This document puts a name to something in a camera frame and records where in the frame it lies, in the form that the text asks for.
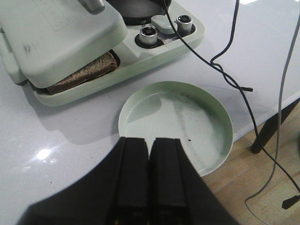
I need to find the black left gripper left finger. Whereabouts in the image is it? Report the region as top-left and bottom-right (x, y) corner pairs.
(18, 137), (148, 225)

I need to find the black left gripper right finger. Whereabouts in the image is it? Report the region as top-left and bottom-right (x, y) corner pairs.
(150, 138), (238, 225)

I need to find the bread slice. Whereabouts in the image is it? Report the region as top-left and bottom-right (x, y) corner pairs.
(47, 50), (120, 95)

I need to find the mint green sandwich maker lid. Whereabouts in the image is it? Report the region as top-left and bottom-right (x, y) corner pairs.
(0, 0), (127, 88)

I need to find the mint green breakfast maker base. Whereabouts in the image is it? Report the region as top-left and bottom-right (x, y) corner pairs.
(19, 0), (205, 106)

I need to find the mint green round plate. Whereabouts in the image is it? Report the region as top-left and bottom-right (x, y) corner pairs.
(118, 81), (234, 176)

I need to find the left silver knob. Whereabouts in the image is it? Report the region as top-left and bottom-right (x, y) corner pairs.
(139, 26), (158, 46)

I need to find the silver knob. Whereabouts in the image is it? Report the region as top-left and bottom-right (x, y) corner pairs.
(176, 15), (193, 33)
(139, 26), (158, 46)

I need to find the right silver knob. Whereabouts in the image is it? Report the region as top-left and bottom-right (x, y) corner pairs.
(176, 15), (193, 33)

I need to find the round black frying pan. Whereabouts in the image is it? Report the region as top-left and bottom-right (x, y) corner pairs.
(107, 0), (172, 25)

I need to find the grey cable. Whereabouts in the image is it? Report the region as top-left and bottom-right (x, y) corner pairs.
(244, 0), (300, 225)

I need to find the black cable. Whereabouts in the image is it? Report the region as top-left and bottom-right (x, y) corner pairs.
(163, 0), (300, 210)

